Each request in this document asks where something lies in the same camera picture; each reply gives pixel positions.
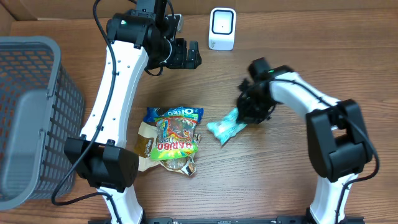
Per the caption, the mint green wipes pack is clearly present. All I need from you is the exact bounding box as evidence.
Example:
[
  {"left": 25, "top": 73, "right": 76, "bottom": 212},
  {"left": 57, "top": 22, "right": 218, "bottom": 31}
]
[{"left": 206, "top": 108, "right": 247, "bottom": 146}]

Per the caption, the blue Oreo cookie pack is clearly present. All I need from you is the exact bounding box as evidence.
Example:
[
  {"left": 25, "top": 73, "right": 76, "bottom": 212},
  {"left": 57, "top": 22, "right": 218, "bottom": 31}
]
[{"left": 144, "top": 106, "right": 204, "bottom": 123}]

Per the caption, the Haribo gummy worms bag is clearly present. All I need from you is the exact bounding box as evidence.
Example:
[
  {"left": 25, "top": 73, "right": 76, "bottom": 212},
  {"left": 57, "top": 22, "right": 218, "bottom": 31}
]
[{"left": 150, "top": 114, "right": 198, "bottom": 161}]

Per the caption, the beige brown cookie bag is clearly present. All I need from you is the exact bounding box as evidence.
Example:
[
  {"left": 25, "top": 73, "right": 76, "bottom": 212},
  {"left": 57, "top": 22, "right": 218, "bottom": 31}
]
[{"left": 134, "top": 121, "right": 197, "bottom": 175}]

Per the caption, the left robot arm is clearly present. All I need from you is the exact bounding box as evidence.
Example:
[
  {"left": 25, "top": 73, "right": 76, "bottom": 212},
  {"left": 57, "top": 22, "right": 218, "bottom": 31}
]
[{"left": 64, "top": 0, "right": 201, "bottom": 223}]

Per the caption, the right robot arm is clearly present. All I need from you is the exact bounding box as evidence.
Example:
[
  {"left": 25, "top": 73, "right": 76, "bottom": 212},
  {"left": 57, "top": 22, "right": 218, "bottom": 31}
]
[{"left": 237, "top": 58, "right": 378, "bottom": 223}]

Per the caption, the white barcode scanner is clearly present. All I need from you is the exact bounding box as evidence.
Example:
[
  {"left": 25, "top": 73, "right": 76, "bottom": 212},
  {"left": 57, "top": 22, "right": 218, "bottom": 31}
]
[{"left": 208, "top": 7, "right": 236, "bottom": 51}]

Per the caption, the grey plastic basket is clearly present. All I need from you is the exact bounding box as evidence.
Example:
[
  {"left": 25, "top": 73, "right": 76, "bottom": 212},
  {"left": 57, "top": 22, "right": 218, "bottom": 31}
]
[{"left": 1, "top": 36, "right": 85, "bottom": 210}]

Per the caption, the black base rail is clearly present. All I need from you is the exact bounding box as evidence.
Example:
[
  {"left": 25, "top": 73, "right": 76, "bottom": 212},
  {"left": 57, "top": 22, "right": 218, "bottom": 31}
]
[{"left": 88, "top": 216, "right": 365, "bottom": 224}]

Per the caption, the cardboard back wall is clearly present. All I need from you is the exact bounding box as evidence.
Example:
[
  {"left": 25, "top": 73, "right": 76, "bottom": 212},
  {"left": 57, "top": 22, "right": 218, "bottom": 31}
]
[{"left": 1, "top": 0, "right": 397, "bottom": 21}]

